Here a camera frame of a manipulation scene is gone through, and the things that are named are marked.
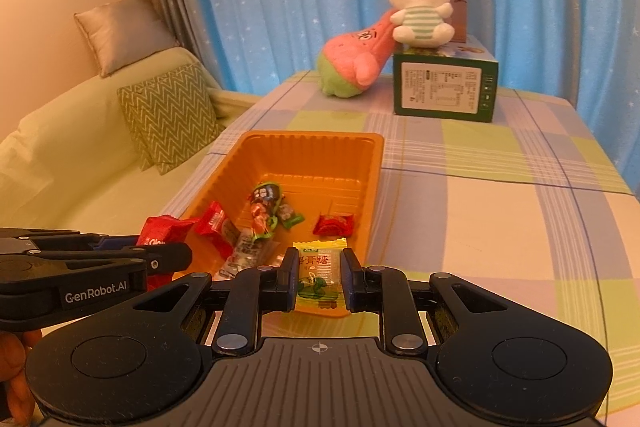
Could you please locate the plaid tablecloth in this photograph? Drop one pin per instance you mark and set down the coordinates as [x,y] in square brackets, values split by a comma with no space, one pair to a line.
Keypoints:
[528,206]

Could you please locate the yellow green candy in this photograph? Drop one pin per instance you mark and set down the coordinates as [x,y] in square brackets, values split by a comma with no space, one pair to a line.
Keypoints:
[319,289]

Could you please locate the green white carton box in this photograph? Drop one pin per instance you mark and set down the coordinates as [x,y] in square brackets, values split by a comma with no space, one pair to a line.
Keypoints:
[456,81]

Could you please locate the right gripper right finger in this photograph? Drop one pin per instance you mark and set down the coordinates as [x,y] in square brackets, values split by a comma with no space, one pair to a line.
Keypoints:
[387,293]

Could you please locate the pink green star plush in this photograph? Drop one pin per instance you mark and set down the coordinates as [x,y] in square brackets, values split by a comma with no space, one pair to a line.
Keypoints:
[348,64]

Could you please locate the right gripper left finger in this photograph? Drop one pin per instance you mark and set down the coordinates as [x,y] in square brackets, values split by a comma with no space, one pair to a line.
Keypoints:
[245,299]

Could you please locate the green chevron cushion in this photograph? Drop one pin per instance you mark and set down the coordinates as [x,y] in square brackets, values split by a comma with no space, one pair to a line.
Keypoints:
[170,117]

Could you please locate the cream sofa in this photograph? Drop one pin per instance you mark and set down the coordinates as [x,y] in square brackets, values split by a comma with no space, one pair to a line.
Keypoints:
[72,163]

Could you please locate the red pillow snack packet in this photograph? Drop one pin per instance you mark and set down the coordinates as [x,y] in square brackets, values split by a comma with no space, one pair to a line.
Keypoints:
[218,229]

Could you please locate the person left hand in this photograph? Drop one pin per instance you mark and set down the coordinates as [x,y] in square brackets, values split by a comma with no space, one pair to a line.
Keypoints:
[16,399]

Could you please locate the grey silk cushion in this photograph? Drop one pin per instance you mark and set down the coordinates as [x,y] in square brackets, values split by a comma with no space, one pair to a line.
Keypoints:
[123,32]

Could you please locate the clear dark printed snack pack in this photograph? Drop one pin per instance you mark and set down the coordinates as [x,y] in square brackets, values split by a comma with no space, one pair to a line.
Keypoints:
[248,252]

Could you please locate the orange plastic tray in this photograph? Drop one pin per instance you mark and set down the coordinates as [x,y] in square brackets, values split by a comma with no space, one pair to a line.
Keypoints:
[319,174]

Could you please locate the white bunny plush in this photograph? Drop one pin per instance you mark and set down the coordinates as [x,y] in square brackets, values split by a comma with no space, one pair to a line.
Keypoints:
[421,23]

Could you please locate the green edged nut packet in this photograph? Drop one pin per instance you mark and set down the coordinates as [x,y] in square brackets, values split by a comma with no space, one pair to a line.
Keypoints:
[265,201]

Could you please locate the red small candy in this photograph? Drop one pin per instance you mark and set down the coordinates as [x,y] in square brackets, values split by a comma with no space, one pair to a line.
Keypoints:
[334,225]

